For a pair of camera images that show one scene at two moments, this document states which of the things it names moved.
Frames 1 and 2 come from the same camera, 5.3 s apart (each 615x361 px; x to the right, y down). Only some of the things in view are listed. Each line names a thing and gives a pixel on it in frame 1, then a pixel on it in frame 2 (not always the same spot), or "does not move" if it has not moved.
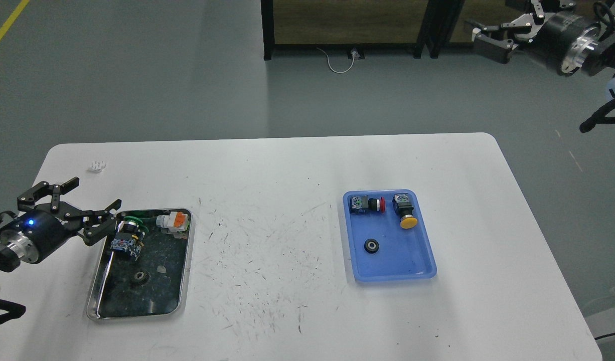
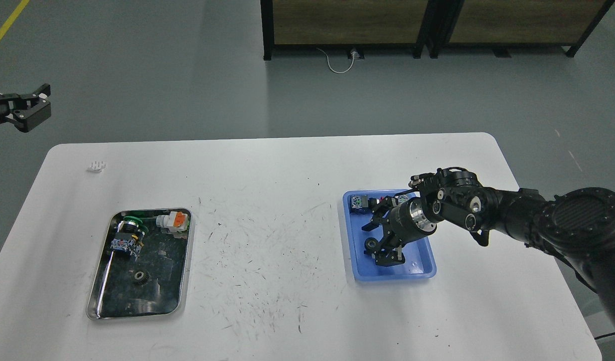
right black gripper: [565, 40] → [408, 221]
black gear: [143, 278] does not move
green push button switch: [130, 236] does not move
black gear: [371, 245] does not move
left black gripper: [32, 236] → [25, 114]
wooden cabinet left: [393, 24] does not move
